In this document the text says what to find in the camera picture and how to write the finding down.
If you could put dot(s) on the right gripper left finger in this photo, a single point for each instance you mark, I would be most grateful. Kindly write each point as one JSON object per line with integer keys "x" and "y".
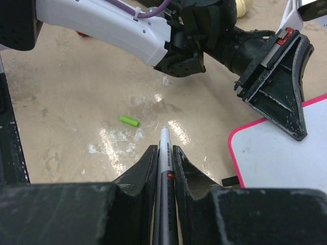
{"x": 132, "y": 209}

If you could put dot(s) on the cream toy microphone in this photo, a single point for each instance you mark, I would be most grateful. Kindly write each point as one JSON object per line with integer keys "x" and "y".
{"x": 243, "y": 6}

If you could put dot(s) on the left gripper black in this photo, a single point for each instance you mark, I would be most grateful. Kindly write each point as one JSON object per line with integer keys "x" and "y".
{"x": 270, "y": 66}

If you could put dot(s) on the pink framed whiteboard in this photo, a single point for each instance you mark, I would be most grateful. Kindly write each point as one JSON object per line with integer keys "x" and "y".
{"x": 265, "y": 156}

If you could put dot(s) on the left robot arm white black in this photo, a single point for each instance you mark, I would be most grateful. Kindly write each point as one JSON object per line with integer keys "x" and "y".
{"x": 173, "y": 36}

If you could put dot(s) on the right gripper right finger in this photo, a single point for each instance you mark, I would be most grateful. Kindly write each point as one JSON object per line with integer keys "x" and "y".
{"x": 195, "y": 201}

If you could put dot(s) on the green marker cap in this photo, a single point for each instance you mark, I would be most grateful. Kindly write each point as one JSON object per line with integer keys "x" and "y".
{"x": 130, "y": 121}

